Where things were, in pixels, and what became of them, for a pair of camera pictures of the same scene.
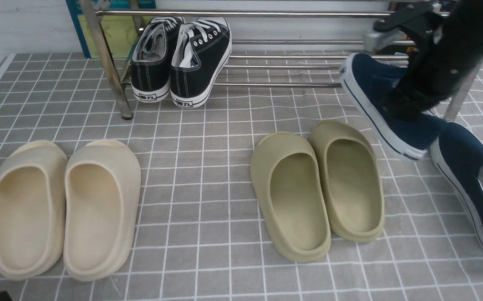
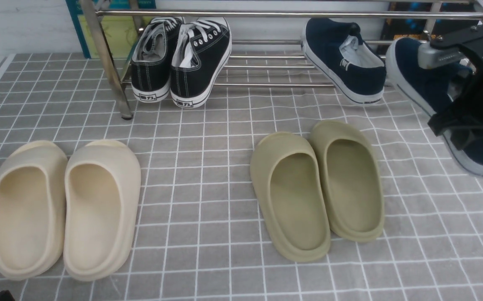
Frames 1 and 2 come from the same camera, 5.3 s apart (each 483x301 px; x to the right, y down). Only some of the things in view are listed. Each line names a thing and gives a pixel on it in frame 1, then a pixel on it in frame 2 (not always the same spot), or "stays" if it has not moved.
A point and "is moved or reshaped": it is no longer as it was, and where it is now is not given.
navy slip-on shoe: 475,180 is moved or reshaped
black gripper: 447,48 -> 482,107
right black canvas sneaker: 200,50 stays
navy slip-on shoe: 366,82 -> 334,51
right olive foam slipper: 351,179 stays
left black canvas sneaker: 152,59 stays
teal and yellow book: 120,33 stays
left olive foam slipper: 290,187 stays
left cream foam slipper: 28,210 stays
